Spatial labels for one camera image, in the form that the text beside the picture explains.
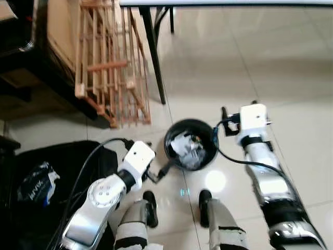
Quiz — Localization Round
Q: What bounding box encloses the small brown cardboard box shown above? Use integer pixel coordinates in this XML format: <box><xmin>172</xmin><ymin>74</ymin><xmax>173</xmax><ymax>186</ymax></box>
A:
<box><xmin>0</xmin><ymin>0</ymin><xmax>20</xmax><ymax>22</ymax></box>

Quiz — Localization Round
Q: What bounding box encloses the flat beige cardboard sheet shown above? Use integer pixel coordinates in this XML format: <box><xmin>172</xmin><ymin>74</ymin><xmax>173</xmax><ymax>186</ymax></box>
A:
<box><xmin>47</xmin><ymin>0</ymin><xmax>84</xmax><ymax>68</ymax></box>

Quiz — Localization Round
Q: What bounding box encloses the round black rubbish bin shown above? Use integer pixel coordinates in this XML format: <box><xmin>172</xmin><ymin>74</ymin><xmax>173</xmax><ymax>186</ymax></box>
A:
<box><xmin>164</xmin><ymin>119</ymin><xmax>219</xmax><ymax>171</ymax></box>

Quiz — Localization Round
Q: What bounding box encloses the blue and white plastic packet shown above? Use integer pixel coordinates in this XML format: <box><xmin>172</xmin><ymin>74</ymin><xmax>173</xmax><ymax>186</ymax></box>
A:
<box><xmin>17</xmin><ymin>161</ymin><xmax>60</xmax><ymax>206</ymax></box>

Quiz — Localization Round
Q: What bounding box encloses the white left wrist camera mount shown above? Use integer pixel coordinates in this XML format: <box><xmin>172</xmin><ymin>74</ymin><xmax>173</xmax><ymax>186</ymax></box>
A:
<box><xmin>121</xmin><ymin>141</ymin><xmax>157</xmax><ymax>191</ymax></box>

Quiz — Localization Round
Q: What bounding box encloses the robot leg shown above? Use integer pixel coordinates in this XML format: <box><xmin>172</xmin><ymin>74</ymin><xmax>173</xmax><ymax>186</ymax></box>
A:
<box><xmin>113</xmin><ymin>190</ymin><xmax>159</xmax><ymax>250</ymax></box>
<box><xmin>199</xmin><ymin>189</ymin><xmax>250</xmax><ymax>250</ymax></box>

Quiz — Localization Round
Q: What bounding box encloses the black glossy cabinet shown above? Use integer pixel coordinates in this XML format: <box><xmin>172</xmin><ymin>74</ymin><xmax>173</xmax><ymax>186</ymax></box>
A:
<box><xmin>0</xmin><ymin>0</ymin><xmax>112</xmax><ymax>128</ymax></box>

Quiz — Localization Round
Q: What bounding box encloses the crumpled white paper trash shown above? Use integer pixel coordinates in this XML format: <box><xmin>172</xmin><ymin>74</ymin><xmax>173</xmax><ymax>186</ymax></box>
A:
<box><xmin>171</xmin><ymin>133</ymin><xmax>207</xmax><ymax>170</ymax></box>

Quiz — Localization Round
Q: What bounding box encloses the right robot leg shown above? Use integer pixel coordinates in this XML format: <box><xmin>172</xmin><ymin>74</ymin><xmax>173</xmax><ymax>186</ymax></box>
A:
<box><xmin>199</xmin><ymin>189</ymin><xmax>250</xmax><ymax>250</ymax></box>

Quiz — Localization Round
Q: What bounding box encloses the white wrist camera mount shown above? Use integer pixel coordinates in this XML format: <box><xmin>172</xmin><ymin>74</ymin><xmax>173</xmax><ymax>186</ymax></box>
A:
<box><xmin>237</xmin><ymin>104</ymin><xmax>269</xmax><ymax>146</ymax></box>
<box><xmin>121</xmin><ymin>141</ymin><xmax>157</xmax><ymax>191</ymax></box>

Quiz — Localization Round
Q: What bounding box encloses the left robot leg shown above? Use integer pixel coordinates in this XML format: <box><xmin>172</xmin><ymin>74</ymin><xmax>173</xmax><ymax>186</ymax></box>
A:
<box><xmin>113</xmin><ymin>190</ymin><xmax>159</xmax><ymax>250</ymax></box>

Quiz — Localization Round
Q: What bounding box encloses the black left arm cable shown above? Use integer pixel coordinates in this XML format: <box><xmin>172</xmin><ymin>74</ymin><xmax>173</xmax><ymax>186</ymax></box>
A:
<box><xmin>47</xmin><ymin>137</ymin><xmax>137</xmax><ymax>250</ymax></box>

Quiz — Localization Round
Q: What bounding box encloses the wooden slatted rack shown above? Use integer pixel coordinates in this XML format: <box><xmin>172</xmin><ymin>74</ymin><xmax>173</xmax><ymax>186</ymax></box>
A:
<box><xmin>74</xmin><ymin>0</ymin><xmax>151</xmax><ymax>129</ymax></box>

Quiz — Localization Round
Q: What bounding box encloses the black fabric bag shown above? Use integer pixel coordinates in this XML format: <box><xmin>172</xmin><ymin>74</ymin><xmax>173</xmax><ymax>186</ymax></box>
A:
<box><xmin>0</xmin><ymin>138</ymin><xmax>131</xmax><ymax>250</ymax></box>

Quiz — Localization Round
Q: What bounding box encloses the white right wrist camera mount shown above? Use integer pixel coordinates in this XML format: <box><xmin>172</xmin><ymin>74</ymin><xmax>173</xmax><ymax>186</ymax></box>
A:
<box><xmin>237</xmin><ymin>104</ymin><xmax>269</xmax><ymax>146</ymax></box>

